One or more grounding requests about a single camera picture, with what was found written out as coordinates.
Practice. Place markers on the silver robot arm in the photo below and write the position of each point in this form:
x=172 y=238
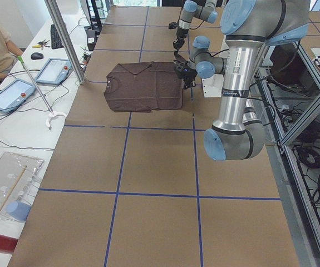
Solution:
x=190 y=10
x=248 y=28

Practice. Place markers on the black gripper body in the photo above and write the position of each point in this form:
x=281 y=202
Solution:
x=188 y=75
x=181 y=34

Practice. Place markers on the near teach pendant tablet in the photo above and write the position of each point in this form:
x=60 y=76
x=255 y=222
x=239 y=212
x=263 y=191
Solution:
x=15 y=94

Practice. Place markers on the far teach pendant tablet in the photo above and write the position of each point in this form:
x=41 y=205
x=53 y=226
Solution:
x=54 y=72

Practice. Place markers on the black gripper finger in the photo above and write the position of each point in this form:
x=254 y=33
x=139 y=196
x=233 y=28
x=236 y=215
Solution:
x=177 y=45
x=188 y=83

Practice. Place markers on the aluminium frame post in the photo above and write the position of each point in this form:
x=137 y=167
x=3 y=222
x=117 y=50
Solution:
x=58 y=21

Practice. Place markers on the clear plastic bag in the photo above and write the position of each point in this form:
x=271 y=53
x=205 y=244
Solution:
x=19 y=180

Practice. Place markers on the metal reacher grabber stick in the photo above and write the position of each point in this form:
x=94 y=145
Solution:
x=52 y=114

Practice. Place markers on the teach pendant tablet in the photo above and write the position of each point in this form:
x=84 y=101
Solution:
x=15 y=94
x=54 y=72

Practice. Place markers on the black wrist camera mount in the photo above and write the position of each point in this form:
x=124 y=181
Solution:
x=173 y=25

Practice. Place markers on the dark brown t-shirt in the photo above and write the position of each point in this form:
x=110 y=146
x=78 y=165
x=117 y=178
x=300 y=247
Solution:
x=143 y=87

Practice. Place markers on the black computer mouse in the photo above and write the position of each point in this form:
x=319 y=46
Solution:
x=36 y=56

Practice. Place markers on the black keyboard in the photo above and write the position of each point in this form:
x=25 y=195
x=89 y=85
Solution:
x=56 y=41

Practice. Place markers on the blue plastic cup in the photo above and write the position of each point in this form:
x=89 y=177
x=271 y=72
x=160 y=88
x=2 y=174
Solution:
x=18 y=210

